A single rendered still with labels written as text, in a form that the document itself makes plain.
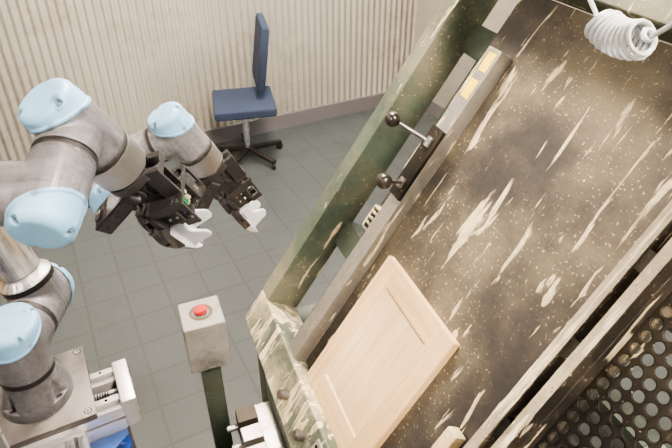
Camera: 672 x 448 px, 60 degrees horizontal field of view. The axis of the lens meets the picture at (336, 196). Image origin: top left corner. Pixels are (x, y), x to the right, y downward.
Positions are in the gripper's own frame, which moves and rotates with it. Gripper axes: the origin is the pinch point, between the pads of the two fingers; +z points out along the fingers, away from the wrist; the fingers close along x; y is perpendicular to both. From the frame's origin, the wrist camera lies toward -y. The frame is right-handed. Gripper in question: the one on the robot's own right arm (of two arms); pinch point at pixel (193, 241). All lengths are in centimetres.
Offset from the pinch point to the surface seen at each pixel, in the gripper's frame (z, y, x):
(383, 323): 58, 15, 4
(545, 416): 38, 45, -29
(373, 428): 62, 8, -18
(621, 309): 25, 61, -19
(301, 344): 71, -12, 9
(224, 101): 183, -102, 248
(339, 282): 62, 4, 19
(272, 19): 179, -59, 309
